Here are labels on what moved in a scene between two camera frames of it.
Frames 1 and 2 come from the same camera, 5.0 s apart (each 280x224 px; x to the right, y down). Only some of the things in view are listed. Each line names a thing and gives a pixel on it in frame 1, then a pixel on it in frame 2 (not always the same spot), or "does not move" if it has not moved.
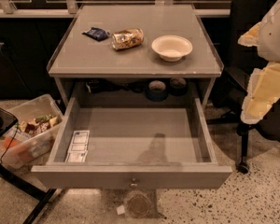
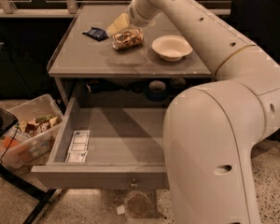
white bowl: x=172 y=48 does not move
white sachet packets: x=77 y=149 does not move
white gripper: x=275 y=36 -> x=136 y=15
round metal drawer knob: x=133 y=184 does not move
